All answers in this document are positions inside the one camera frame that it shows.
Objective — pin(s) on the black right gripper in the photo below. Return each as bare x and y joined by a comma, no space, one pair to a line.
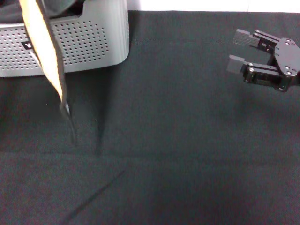
288,61

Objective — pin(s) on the black cloth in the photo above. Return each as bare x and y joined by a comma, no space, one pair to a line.
9,11

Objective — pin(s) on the grey yellow towel black edge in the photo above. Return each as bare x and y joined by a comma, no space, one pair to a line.
44,51

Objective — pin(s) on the black tablecloth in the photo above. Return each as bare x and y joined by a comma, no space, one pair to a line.
164,117

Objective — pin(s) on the grey perforated storage box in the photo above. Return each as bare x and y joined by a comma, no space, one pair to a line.
93,47

